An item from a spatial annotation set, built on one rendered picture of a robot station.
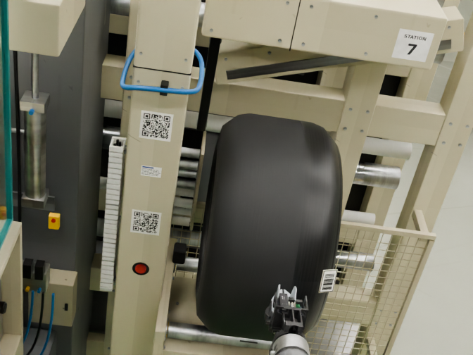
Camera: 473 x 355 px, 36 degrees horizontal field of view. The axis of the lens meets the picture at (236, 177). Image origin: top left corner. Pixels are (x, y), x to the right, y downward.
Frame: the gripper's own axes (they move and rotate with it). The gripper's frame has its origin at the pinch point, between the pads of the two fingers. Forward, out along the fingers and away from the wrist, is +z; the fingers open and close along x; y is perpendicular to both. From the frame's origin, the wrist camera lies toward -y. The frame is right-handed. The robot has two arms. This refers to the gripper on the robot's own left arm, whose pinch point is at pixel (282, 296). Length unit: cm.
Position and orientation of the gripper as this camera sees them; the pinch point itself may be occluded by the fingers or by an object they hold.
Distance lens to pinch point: 172.4
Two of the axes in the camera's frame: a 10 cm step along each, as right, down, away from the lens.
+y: 1.5, -8.8, -4.5
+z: 0.0, -4.6, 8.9
